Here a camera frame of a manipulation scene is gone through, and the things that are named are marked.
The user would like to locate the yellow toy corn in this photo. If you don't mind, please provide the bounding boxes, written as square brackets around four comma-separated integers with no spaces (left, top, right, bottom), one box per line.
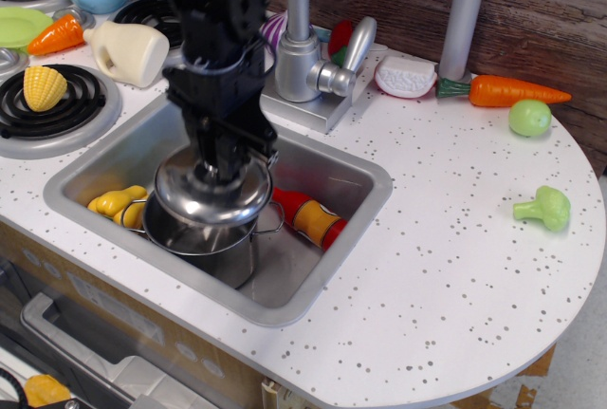
[23,65,67,112]

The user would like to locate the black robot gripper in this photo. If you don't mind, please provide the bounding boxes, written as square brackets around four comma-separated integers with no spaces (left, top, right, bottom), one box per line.
[163,43,277,181]

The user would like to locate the light green toy plate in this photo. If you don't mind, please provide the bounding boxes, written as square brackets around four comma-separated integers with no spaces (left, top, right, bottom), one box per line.
[0,7,53,53]

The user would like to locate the orange toy carrot piece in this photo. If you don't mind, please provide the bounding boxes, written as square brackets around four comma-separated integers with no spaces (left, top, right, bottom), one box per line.
[27,14,84,56]

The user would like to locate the black cable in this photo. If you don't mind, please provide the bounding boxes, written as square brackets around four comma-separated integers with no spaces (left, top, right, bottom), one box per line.
[0,366,25,409]

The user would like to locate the yellow toy pepper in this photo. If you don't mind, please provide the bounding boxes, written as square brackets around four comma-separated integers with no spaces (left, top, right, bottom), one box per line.
[87,185,148,229]

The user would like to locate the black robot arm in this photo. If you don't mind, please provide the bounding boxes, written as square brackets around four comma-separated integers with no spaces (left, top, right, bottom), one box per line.
[162,0,276,183]

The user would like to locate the rear right stove burner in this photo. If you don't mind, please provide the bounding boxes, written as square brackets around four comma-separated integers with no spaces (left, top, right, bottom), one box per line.
[109,0,183,65]

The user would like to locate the front left stove burner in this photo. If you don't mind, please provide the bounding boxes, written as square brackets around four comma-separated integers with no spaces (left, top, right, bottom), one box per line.
[1,65,122,159]

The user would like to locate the silver toy faucet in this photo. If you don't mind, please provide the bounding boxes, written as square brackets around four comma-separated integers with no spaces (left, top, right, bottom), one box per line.
[261,0,377,134]

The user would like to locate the grey vertical pole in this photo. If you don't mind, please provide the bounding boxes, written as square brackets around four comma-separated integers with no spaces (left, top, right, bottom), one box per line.
[438,0,482,81]

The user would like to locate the red toy strawberry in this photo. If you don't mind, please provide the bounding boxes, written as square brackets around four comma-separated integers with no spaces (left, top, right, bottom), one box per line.
[327,20,353,66]

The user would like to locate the purple striped toy onion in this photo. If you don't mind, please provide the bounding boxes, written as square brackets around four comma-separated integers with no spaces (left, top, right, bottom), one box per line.
[260,10,288,55]

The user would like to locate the red yellow toy bottle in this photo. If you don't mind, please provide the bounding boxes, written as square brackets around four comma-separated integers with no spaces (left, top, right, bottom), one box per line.
[272,187,347,251]

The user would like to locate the green toy broccoli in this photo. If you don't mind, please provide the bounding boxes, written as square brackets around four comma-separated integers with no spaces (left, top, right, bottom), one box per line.
[513,185,571,232]

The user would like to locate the cream toy milk jug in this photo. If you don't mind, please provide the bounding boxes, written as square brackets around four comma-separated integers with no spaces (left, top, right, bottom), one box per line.
[83,21,170,88]

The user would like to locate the stainless steel pot lid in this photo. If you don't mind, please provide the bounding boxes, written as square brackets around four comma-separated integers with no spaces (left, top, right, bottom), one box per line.
[155,146,273,227]

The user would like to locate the red white toy radish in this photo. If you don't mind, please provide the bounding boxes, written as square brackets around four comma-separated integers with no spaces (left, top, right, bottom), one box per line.
[375,56,437,99]

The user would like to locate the yellow toy in oven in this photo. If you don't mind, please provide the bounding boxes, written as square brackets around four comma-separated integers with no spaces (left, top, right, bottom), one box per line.
[24,375,71,408]

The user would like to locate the grey oven door handle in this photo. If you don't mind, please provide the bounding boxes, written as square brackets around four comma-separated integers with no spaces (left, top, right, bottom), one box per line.
[20,293,198,408]

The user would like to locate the metal sink basin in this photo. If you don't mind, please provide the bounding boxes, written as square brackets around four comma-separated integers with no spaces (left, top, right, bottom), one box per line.
[44,98,392,326]

